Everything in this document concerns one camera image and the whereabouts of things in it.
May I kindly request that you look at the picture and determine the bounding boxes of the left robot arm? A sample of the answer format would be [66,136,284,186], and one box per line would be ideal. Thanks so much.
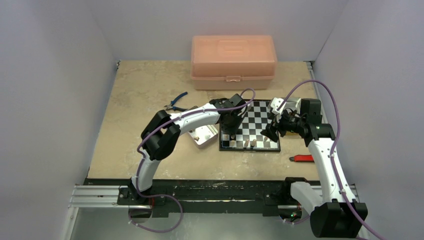
[129,94,252,205]

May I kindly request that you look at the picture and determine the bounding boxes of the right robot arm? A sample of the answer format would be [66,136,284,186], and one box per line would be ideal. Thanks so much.
[261,97,368,239]

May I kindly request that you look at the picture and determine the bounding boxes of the black white chess board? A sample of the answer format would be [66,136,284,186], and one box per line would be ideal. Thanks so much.
[218,99,281,153]

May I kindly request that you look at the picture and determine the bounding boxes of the gold metal tin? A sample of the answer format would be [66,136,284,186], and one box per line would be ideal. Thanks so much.
[284,131,300,136]

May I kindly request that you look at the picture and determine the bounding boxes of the silver pink metal tin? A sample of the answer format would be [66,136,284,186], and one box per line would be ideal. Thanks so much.
[187,125,218,149]

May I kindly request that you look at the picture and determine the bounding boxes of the red black utility knife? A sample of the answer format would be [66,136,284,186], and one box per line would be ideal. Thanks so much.
[289,154,314,163]

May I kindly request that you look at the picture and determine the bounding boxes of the pink plastic storage box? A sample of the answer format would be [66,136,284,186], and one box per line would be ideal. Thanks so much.
[190,35,278,90]

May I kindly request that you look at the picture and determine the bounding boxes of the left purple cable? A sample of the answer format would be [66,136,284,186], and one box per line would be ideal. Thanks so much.
[127,87,257,234]

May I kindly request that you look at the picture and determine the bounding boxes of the purple cable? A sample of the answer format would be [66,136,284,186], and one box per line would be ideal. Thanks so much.
[279,79,385,240]
[127,87,257,234]

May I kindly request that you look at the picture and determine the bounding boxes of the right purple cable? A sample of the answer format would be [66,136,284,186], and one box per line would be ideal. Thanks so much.
[279,79,385,240]

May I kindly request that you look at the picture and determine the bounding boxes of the blue handled cutting pliers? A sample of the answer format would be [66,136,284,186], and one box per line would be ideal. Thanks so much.
[163,91,189,113]

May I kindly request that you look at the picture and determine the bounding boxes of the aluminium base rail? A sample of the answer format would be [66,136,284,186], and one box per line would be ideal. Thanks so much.
[67,178,360,220]

